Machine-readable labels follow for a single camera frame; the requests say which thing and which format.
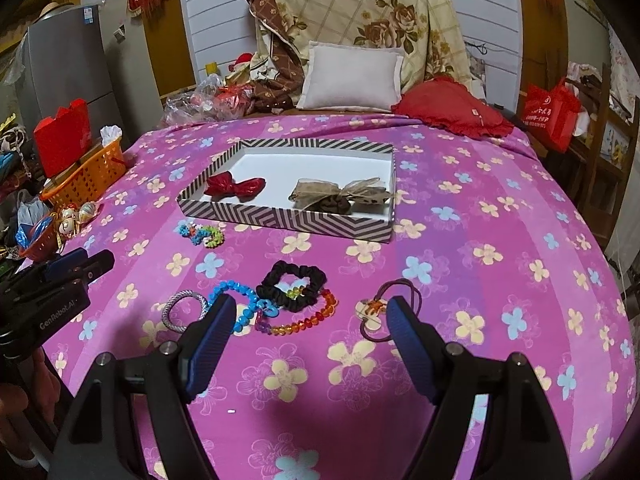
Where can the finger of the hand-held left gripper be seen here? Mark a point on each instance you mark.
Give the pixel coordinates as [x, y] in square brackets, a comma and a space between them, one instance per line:
[65, 262]
[98, 263]

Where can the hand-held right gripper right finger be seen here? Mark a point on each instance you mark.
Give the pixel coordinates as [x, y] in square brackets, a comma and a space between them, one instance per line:
[406, 341]

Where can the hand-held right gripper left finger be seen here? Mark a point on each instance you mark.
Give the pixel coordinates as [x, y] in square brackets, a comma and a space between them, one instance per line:
[214, 341]

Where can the black scrunchie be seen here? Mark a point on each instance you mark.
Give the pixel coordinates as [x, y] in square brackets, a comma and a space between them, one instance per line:
[315, 280]

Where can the striped shallow box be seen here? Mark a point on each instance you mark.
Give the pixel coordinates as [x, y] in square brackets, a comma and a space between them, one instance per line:
[280, 222]

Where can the person's left hand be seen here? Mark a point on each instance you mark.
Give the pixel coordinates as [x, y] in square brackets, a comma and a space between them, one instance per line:
[42, 377]

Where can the small red basket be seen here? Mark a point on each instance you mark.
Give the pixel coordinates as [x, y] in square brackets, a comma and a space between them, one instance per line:
[40, 242]

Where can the seashell ornaments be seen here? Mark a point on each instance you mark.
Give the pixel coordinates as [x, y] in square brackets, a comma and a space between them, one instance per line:
[75, 217]

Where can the pink floral blanket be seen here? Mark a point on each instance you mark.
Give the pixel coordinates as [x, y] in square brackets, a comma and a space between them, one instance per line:
[450, 270]

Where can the orange plastic basket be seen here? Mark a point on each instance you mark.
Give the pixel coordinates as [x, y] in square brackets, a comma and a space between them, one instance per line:
[90, 175]

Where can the red paper bag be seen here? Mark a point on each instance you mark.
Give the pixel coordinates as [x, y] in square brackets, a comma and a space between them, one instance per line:
[62, 135]

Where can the white tissue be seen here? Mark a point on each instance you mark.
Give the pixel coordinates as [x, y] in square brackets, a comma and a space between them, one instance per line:
[111, 135]

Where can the red satin bow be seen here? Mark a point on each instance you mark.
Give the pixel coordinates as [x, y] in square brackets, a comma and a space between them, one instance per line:
[235, 187]

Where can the clear plastic bags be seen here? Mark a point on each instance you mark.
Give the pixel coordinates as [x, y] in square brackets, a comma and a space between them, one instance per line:
[200, 100]

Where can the grey refrigerator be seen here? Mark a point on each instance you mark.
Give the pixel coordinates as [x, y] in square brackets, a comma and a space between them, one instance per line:
[65, 60]

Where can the red ruffled pillow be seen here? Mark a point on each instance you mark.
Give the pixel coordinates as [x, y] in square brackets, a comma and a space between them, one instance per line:
[445, 105]

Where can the santa plush toy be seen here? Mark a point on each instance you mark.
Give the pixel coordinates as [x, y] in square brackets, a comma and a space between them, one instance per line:
[242, 65]

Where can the wooden chair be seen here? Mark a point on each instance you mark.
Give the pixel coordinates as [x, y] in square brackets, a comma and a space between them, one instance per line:
[597, 160]

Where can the brown patterned quilt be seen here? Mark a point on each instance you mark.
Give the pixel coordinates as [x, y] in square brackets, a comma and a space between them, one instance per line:
[280, 70]

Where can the red shopping bag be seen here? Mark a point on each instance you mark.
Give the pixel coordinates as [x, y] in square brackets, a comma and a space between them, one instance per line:
[547, 115]

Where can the white pillow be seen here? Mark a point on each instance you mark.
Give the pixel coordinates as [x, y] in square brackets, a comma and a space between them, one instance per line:
[350, 77]

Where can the floral curtain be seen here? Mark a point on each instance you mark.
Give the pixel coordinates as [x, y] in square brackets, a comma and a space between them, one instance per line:
[622, 75]

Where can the cream floral quilt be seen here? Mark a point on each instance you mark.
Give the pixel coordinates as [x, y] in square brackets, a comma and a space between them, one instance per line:
[350, 0]

